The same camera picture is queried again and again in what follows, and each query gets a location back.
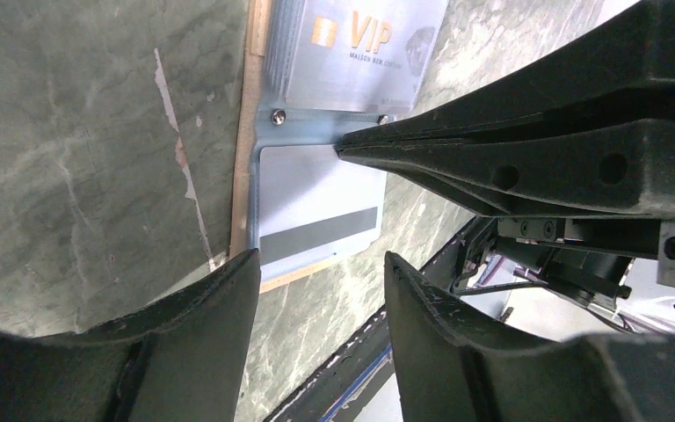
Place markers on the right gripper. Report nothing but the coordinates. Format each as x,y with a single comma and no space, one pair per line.
624,171

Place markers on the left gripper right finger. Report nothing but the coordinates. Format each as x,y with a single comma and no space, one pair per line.
454,363

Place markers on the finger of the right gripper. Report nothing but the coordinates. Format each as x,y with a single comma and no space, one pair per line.
634,52

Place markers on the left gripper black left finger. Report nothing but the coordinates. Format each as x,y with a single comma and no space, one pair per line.
180,358

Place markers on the silver VIP credit card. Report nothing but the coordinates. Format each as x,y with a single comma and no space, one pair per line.
352,56

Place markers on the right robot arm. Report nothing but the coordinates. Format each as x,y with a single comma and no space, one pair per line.
650,307

